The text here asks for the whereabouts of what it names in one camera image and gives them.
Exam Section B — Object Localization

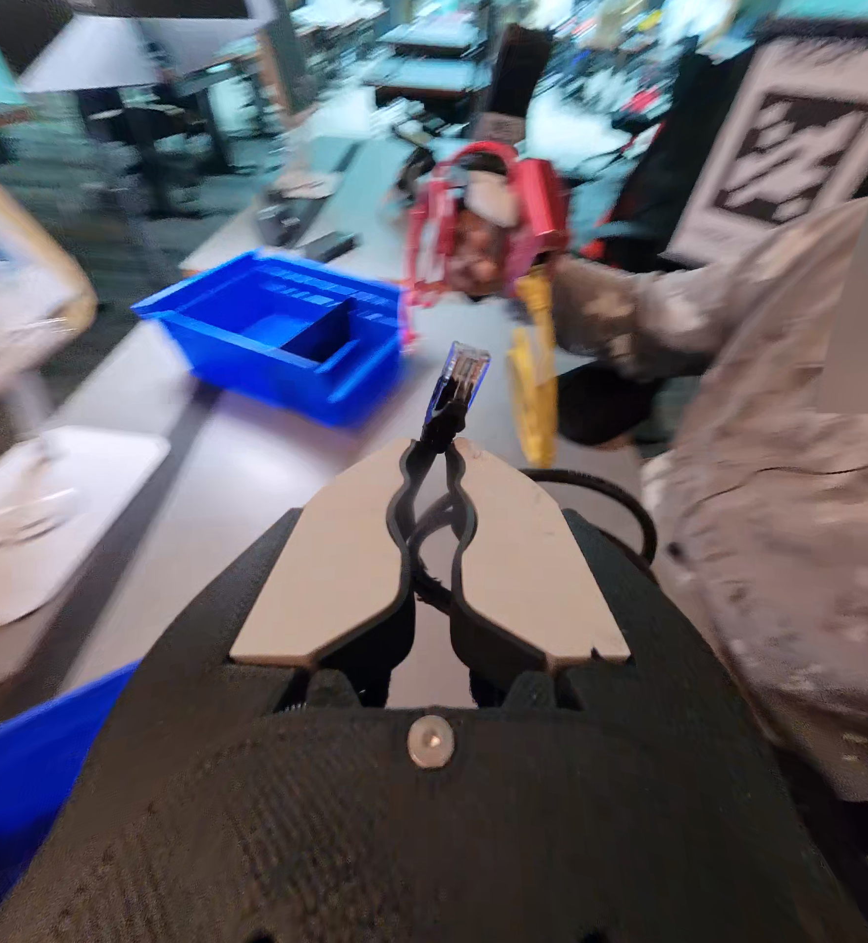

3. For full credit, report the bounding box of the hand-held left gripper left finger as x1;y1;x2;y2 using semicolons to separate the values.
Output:
229;438;416;704

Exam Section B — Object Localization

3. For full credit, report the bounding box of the blue plastic storage bin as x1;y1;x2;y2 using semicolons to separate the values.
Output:
0;659;144;922
132;249;414;428

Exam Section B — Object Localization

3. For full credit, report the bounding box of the red port box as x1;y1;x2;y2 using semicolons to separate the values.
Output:
518;157;572;259

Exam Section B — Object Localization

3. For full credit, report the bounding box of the poster board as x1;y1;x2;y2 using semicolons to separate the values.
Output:
0;151;100;424

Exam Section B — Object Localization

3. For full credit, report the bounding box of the printed black white tag board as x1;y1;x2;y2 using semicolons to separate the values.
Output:
658;33;868;270

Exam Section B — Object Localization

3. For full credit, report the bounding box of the black device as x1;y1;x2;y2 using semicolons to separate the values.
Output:
303;230;359;264

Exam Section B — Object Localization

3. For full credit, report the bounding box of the red ethernet cable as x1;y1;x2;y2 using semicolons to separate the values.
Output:
407;141;523;306

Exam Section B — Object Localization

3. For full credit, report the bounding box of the black ethernet cable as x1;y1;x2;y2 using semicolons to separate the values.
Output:
397;340;659;616

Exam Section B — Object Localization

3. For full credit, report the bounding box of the person's right hand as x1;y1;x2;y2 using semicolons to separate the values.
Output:
450;220;517;297

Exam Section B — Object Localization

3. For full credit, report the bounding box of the person's right forearm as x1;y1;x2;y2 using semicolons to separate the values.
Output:
550;193;868;476

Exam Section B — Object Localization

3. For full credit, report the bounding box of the white board stand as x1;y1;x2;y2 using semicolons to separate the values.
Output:
0;361;172;632

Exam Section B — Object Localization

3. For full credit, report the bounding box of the yellow ethernet cable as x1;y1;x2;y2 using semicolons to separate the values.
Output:
506;269;560;469

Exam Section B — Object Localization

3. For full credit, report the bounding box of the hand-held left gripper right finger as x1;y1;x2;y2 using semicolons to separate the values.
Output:
449;438;632;682

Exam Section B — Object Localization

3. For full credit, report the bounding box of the person's speckled grey hoodie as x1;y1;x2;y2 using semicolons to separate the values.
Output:
640;413;868;804

